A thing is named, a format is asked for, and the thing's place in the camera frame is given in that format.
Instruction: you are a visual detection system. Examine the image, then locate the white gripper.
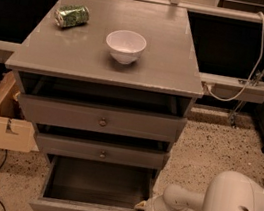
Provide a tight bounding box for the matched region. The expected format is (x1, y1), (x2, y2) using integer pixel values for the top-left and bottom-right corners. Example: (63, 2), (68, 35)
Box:
(134, 196), (171, 211)

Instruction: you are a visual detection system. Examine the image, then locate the grey bottom drawer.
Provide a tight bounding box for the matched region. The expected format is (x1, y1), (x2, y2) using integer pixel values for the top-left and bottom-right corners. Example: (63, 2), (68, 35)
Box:
(29, 156), (155, 211)

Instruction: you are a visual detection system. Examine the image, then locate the grey drawer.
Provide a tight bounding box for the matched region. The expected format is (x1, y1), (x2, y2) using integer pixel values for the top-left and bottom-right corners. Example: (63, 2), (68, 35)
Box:
(29, 156), (155, 211)
(19, 94), (187, 143)
(36, 133), (170, 170)

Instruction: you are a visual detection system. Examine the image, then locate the grey top drawer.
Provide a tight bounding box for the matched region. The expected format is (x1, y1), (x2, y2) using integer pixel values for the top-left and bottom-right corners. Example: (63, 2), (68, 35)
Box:
(19, 94), (187, 143)

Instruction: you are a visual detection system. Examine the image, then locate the grey wooden drawer cabinet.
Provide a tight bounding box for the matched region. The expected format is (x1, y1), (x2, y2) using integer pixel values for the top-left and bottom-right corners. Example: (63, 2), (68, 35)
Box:
(0, 0), (219, 200)

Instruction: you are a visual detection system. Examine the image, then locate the grey middle drawer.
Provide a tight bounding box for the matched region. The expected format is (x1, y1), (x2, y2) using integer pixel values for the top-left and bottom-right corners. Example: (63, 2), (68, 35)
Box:
(36, 133), (170, 170)

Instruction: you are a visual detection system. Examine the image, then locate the light wooden box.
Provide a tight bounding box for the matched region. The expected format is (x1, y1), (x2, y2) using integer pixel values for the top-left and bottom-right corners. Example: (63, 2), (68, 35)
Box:
(0, 72), (38, 153)

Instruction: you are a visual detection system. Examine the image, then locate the white ceramic bowl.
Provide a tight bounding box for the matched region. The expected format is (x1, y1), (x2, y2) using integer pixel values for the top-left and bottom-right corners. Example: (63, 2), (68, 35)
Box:
(106, 30), (147, 65)

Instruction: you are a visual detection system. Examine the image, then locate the green crushed soda can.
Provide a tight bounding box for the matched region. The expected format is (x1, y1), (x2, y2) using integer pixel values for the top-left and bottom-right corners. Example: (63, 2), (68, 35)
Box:
(54, 5), (90, 28)

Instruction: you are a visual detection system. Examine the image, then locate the grey metal rail beam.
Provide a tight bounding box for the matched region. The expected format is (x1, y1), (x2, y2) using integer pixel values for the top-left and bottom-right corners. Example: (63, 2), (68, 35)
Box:
(200, 72), (264, 104)

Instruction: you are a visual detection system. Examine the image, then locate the white hanging cable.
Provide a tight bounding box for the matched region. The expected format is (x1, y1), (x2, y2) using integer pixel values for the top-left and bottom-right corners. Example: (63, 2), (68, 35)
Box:
(202, 4), (264, 109)

